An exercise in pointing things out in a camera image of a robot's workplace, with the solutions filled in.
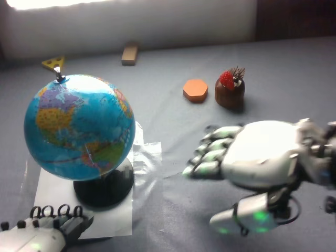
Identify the grey table cloth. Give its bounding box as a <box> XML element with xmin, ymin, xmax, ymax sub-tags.
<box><xmin>0</xmin><ymin>35</ymin><xmax>336</xmax><ymax>252</ymax></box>

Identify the chocolate cake toy with strawberry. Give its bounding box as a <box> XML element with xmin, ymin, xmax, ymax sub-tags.
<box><xmin>214</xmin><ymin>66</ymin><xmax>247</xmax><ymax>109</ymax></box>

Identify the tan wooden rectangular block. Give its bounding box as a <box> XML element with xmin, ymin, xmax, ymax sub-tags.
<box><xmin>121</xmin><ymin>41</ymin><xmax>139</xmax><ymax>67</ymax></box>

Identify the yellow triangle block with holes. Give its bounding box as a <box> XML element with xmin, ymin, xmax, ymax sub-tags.
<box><xmin>41</xmin><ymin>54</ymin><xmax>66</xmax><ymax>72</ymax></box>

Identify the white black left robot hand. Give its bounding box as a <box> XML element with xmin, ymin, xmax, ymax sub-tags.
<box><xmin>0</xmin><ymin>204</ymin><xmax>95</xmax><ymax>252</ymax></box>

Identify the orange hexagon block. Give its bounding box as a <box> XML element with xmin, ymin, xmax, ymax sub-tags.
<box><xmin>182</xmin><ymin>78</ymin><xmax>209</xmax><ymax>104</ymax></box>

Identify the clear plastic film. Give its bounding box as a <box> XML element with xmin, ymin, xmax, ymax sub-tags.
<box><xmin>18</xmin><ymin>121</ymin><xmax>163</xmax><ymax>237</ymax></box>

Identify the blue desk globe black stand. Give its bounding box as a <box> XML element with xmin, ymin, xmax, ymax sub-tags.
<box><xmin>23</xmin><ymin>66</ymin><xmax>137</xmax><ymax>210</ymax></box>

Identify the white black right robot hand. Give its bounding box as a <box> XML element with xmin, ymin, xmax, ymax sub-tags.
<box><xmin>182</xmin><ymin>120</ymin><xmax>302</xmax><ymax>236</ymax></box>

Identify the white backdrop board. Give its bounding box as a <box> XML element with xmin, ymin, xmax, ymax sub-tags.
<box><xmin>0</xmin><ymin>0</ymin><xmax>257</xmax><ymax>60</ymax></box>

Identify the translucent white sheet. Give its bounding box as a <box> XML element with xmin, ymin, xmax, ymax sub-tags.
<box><xmin>33</xmin><ymin>145</ymin><xmax>134</xmax><ymax>240</ymax></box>

